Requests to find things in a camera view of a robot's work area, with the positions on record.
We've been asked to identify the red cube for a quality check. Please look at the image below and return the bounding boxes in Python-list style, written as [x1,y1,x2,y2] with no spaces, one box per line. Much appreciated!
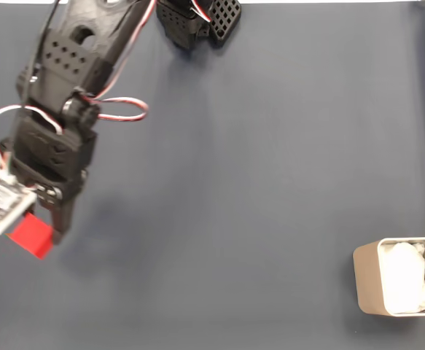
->
[6,212,55,260]

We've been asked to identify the dark grey table mat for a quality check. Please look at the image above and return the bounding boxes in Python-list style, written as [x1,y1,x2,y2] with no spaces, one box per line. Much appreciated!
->
[0,2,425,350]

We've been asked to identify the white crumpled paper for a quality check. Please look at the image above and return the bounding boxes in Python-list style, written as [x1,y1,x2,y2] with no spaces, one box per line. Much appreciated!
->
[379,240,425,315]

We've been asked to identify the thin black camera cable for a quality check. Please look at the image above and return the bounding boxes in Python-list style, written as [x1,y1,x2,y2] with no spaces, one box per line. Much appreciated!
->
[7,0,63,174]

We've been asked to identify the beige rounded metal box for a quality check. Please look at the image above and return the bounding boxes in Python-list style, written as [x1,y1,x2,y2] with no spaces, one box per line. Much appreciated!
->
[352,236,425,317]

